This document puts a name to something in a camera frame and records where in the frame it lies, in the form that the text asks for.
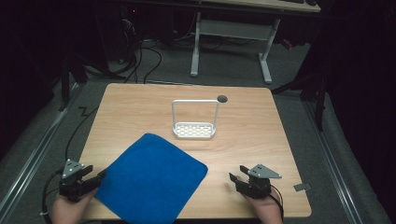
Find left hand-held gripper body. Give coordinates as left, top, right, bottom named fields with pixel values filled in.
left=58, top=159, right=101, bottom=203

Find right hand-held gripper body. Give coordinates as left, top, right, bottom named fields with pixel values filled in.
left=235, top=163, right=283, bottom=201

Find blue cloth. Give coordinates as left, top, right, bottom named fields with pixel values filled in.
left=94, top=133, right=209, bottom=224

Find person's right hand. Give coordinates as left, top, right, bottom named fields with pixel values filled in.
left=242, top=188, right=285, bottom=224

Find person's left hand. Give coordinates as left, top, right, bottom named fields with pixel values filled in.
left=50, top=188, right=98, bottom=224

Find grey tape strip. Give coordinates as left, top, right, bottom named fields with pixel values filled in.
left=293, top=182, right=312, bottom=192

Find black stand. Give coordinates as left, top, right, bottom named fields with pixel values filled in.
left=271, top=73, right=329, bottom=133
left=57, top=52, right=90, bottom=112

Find white-framed desk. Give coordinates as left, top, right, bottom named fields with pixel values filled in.
left=190, top=0, right=321, bottom=85

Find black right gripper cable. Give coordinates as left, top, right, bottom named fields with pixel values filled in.
left=269, top=184, right=286, bottom=220

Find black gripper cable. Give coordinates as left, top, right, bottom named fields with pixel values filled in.
left=269, top=184, right=286, bottom=220
left=41, top=168, right=64, bottom=224

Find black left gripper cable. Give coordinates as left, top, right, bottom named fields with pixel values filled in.
left=41, top=168, right=64, bottom=224

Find black cable beside table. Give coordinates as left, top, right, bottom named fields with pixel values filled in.
left=64, top=105, right=101, bottom=161

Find metal floor rail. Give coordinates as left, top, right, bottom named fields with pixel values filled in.
left=0, top=83, right=81, bottom=217
left=304, top=101, right=364, bottom=224

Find white wire rack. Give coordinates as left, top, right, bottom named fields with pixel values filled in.
left=171, top=99, right=220, bottom=140

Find black floor cables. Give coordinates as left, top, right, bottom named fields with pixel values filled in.
left=83, top=18, right=163, bottom=84

